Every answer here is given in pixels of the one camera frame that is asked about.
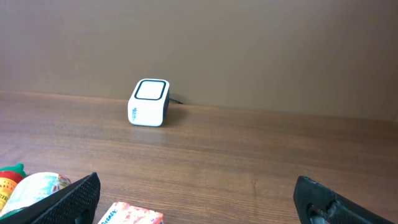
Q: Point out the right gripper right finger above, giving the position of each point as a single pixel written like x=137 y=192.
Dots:
x=316 y=203

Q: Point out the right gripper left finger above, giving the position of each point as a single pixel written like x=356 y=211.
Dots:
x=76 y=203

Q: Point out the pink tissue pack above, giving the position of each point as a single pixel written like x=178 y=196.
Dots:
x=124 y=213

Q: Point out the white jar green lid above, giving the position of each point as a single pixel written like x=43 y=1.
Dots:
x=32 y=189

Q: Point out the red sauce bottle green cap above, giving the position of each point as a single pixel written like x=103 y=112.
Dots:
x=10 y=177

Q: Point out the white barcode scanner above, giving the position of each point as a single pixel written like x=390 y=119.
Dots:
x=149 y=102

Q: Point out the scanner cable black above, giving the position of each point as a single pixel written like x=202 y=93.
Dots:
x=176 y=101

